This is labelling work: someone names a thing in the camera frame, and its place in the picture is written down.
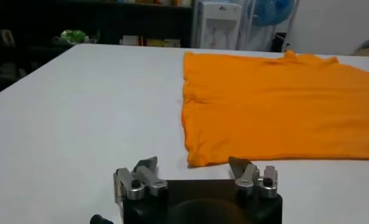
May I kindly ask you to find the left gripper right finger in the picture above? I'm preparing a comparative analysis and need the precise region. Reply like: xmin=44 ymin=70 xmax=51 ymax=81
xmin=228 ymin=156 xmax=278 ymax=200

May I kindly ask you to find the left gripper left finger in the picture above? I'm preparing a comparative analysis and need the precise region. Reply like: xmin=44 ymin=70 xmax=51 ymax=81
xmin=112 ymin=156 xmax=169 ymax=203

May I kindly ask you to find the orange t-shirt white print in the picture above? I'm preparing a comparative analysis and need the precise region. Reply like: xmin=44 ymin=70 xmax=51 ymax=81
xmin=181 ymin=50 xmax=369 ymax=168

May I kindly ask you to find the white red medicine box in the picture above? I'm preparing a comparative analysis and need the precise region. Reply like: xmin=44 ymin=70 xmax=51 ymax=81
xmin=120 ymin=35 xmax=140 ymax=46

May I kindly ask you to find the white water dispenser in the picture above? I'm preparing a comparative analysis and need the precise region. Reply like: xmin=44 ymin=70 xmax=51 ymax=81
xmin=192 ymin=0 xmax=244 ymax=51

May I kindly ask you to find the bowl of green fruit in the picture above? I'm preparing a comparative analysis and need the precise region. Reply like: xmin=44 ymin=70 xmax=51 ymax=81
xmin=52 ymin=29 xmax=91 ymax=46

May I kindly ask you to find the black shelf unit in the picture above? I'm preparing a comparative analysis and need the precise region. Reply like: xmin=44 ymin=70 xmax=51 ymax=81
xmin=0 ymin=0 xmax=193 ymax=98

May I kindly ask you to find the blue water jug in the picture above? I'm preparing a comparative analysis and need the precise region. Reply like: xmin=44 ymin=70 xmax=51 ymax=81
xmin=252 ymin=0 xmax=295 ymax=27

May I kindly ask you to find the white wire jug rack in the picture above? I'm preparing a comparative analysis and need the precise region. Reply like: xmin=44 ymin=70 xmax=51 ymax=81
xmin=237 ymin=0 xmax=300 ymax=52

